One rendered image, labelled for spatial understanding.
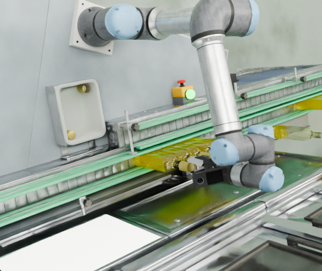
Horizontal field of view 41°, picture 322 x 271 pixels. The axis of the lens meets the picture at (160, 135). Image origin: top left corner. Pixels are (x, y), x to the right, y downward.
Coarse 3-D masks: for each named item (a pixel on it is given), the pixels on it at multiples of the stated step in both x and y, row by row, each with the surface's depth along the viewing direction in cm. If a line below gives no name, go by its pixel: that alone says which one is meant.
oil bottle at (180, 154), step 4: (160, 148) 169; (164, 148) 168; (168, 148) 167; (172, 148) 166; (164, 152) 163; (168, 152) 162; (172, 152) 161; (176, 152) 160; (180, 152) 159; (184, 152) 159; (176, 156) 158; (180, 156) 158; (180, 160) 158
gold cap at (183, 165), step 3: (180, 162) 151; (183, 162) 150; (186, 162) 149; (180, 165) 150; (183, 165) 149; (186, 165) 148; (189, 165) 148; (192, 165) 149; (180, 168) 150; (183, 168) 149; (186, 168) 148; (189, 168) 148; (192, 168) 149; (186, 171) 149; (189, 171) 148
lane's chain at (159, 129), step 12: (300, 84) 237; (312, 84) 244; (264, 96) 218; (276, 96) 224; (240, 108) 207; (180, 120) 184; (192, 120) 188; (204, 120) 193; (132, 132) 169; (144, 132) 172; (156, 132) 176; (168, 132) 180
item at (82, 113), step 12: (72, 84) 155; (96, 84) 161; (60, 96) 160; (72, 96) 163; (84, 96) 167; (96, 96) 163; (60, 108) 153; (72, 108) 164; (84, 108) 167; (96, 108) 165; (72, 120) 164; (84, 120) 167; (96, 120) 167; (84, 132) 168; (96, 132) 167; (72, 144) 157
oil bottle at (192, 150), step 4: (176, 144) 172; (180, 144) 171; (176, 148) 167; (180, 148) 165; (184, 148) 164; (188, 148) 163; (192, 148) 162; (196, 148) 163; (188, 152) 161; (192, 152) 161
